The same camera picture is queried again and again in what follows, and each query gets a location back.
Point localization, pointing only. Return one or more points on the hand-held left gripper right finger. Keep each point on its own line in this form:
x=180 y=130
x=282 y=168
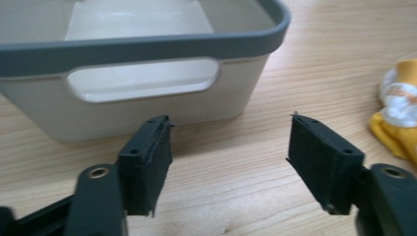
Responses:
x=327 y=167

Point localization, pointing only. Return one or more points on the yellow white plush toy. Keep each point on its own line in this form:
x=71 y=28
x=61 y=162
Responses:
x=398 y=111

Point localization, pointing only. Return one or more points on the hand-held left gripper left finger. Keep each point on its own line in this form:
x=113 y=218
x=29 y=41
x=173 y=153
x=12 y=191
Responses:
x=144 y=167

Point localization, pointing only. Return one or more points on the white bin with grey rim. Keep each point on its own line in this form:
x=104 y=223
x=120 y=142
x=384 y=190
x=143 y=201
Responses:
x=131 y=108

